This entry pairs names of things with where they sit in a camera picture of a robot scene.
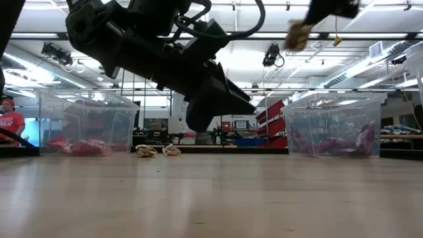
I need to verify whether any black frame bar with lights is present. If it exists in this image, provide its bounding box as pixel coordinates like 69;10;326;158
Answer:
9;31;423;41

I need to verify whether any purple Skittles candy pack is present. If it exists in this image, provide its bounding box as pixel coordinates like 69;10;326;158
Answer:
355;124;377;155
289;127;309;153
317;137;357;155

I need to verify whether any person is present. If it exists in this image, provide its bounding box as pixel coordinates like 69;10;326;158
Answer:
0;98;26;146

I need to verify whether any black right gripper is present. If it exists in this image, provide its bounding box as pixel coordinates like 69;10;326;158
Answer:
305;0;361;26

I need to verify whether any black ceiling camera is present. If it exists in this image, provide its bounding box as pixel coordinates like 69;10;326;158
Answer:
262;42;286;69
40;42;74;67

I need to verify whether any red shelf rack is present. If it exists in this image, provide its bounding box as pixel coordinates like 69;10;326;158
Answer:
256;99;288;149

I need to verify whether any blue storage bin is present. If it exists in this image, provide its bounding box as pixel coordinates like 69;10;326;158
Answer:
235;138;268;148

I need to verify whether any small clear plastic bin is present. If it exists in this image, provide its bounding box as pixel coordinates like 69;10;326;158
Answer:
281;91;388;158
38;89;140;156

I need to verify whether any yellow tag on cord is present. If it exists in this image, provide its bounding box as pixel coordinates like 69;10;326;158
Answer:
332;16;343;47

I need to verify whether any gold chocolate candy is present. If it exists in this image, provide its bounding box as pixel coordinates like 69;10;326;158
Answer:
161;143;182;157
135;144;159;159
284;19;314;53

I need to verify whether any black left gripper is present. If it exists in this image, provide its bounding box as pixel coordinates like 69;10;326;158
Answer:
157;32;258;134

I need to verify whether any white cylindrical machine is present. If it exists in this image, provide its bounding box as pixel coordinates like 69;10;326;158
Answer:
171;92;189;135

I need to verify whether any red Skittles candy pack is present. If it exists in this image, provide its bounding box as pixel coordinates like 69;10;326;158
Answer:
67;138;115;157
46;134;70;153

